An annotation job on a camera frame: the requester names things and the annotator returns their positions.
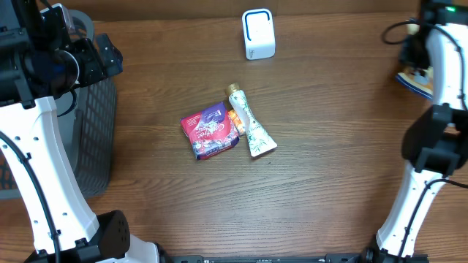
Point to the small orange packet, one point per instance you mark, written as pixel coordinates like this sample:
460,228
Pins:
237,123

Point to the purple red pad package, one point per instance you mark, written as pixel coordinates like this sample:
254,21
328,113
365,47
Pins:
210,131

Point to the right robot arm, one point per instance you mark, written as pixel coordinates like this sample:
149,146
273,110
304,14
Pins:
436,144

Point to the white barcode scanner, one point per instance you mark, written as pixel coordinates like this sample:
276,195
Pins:
259,35

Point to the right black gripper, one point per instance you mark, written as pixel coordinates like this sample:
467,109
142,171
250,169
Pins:
409,55

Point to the white bottle gold cap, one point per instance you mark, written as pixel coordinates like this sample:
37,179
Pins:
259,140

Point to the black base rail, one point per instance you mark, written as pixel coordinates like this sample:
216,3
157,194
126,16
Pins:
328,258

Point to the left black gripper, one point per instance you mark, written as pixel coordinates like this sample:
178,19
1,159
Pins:
85,49

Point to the dark grey plastic basket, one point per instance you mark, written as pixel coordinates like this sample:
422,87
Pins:
86,131

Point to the yellow wipes package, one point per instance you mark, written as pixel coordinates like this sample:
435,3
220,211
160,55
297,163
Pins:
419,81

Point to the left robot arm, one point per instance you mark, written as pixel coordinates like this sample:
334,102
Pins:
64,227

